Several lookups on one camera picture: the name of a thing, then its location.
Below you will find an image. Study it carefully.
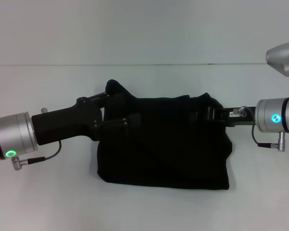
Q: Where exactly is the grey right gripper cable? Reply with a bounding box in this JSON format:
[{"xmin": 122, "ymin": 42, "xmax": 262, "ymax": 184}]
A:
[{"xmin": 245, "ymin": 107, "xmax": 261, "ymax": 146}]

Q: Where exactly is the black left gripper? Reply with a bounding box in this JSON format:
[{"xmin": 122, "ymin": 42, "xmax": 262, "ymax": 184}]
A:
[{"xmin": 31, "ymin": 92, "xmax": 142, "ymax": 146}]

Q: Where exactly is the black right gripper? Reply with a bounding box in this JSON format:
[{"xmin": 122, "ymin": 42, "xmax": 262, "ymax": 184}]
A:
[{"xmin": 190, "ymin": 106, "xmax": 257, "ymax": 127}]

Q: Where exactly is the silver left cable connector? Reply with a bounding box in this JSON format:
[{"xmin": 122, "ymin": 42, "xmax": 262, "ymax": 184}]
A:
[{"xmin": 11, "ymin": 156, "xmax": 31, "ymax": 171}]

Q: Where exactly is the grey right cable connector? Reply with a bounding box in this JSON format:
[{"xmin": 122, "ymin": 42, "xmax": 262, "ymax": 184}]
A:
[{"xmin": 257, "ymin": 131, "xmax": 285, "ymax": 153}]

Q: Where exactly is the black shirt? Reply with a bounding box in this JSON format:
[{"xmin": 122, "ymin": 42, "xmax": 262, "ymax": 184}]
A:
[{"xmin": 96, "ymin": 79, "xmax": 234, "ymax": 192}]

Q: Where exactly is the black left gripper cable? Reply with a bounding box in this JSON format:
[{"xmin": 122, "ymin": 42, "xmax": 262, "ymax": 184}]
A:
[{"xmin": 28, "ymin": 141, "xmax": 62, "ymax": 163}]

